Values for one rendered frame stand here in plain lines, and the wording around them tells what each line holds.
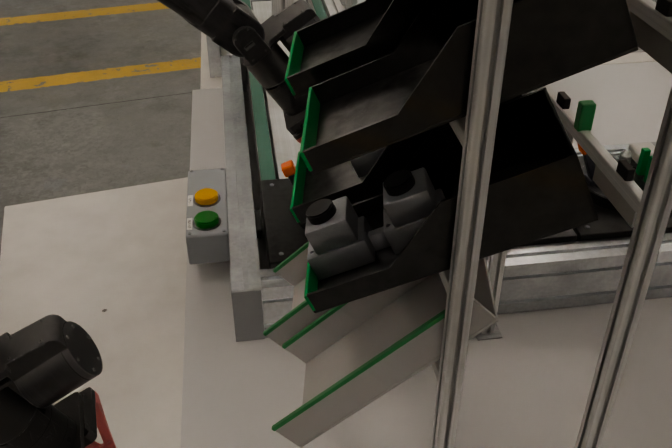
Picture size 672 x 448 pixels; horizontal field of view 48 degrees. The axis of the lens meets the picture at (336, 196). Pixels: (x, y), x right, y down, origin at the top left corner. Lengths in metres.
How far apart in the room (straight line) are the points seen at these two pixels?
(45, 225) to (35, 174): 1.93
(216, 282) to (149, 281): 0.11
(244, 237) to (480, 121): 0.72
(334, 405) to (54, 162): 2.79
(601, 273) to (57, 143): 2.82
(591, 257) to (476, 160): 0.66
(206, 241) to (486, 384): 0.49
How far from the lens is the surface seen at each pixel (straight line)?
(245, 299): 1.14
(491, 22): 0.56
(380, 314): 0.91
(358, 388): 0.82
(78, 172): 3.40
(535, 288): 1.25
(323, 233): 0.74
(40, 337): 0.72
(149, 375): 1.17
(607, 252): 1.27
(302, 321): 0.95
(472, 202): 0.63
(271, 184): 1.34
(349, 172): 0.90
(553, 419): 1.13
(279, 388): 1.13
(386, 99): 0.71
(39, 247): 1.47
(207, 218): 1.27
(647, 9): 0.71
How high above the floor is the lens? 1.69
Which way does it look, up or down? 33 degrees down
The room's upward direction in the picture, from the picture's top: straight up
